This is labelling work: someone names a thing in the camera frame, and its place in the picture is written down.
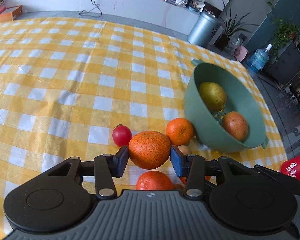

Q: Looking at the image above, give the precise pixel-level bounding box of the green colander bowl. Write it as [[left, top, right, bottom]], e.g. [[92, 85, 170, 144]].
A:
[[184, 59, 269, 153]]

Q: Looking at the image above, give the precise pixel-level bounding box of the yellow checkered tablecloth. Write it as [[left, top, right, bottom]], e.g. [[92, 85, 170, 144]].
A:
[[0, 18, 287, 239]]

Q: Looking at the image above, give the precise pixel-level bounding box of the orange mandarin front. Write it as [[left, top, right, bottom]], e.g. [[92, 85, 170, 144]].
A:
[[136, 171, 174, 191]]

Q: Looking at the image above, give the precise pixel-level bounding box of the black power cable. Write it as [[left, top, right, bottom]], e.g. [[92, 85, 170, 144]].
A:
[[78, 0, 103, 18]]

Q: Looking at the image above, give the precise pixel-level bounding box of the blue water jug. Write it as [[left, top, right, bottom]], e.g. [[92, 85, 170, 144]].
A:
[[247, 43, 273, 73]]

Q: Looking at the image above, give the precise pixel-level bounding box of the green-yellow pear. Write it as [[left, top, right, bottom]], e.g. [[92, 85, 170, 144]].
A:
[[198, 82, 227, 112]]

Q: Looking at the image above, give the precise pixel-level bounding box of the grey metal trash bin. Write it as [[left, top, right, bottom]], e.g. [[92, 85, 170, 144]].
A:
[[187, 12, 222, 48]]

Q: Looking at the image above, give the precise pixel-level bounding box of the large speckled orange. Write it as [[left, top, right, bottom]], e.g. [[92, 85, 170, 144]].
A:
[[128, 131, 171, 170]]

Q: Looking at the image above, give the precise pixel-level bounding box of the brown longan back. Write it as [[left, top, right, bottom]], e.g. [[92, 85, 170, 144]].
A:
[[178, 145, 192, 155]]

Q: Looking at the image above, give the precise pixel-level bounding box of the potted plant by bin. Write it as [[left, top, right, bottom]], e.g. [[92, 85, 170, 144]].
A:
[[215, 1, 258, 51]]

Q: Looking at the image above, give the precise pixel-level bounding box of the orange shoe box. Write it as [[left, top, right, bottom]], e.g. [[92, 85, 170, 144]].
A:
[[0, 5, 23, 23]]

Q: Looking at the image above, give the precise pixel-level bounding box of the white tv console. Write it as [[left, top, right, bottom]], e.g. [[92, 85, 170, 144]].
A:
[[5, 0, 198, 34]]

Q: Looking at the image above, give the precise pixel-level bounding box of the dark cabinet with vines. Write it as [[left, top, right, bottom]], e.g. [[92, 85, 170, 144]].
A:
[[264, 18, 300, 87]]

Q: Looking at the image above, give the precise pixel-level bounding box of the orange mandarin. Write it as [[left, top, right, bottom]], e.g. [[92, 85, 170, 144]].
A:
[[180, 156, 211, 188], [136, 171, 174, 191], [166, 118, 194, 146]]

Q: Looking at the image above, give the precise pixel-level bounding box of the red paper cup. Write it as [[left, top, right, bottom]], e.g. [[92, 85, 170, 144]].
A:
[[280, 155, 300, 181]]

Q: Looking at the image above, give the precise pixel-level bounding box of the orange mandarin back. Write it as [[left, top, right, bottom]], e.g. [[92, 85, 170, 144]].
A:
[[166, 118, 194, 146]]

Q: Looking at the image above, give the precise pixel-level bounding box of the pink piggy bank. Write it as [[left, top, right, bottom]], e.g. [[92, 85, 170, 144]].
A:
[[234, 45, 249, 62]]

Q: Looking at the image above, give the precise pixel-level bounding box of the reddish-green mango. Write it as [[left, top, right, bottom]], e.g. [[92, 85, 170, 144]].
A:
[[222, 111, 249, 141]]

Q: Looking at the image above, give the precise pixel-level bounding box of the red cherry tomato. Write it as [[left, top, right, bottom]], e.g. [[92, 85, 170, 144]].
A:
[[112, 124, 132, 147]]

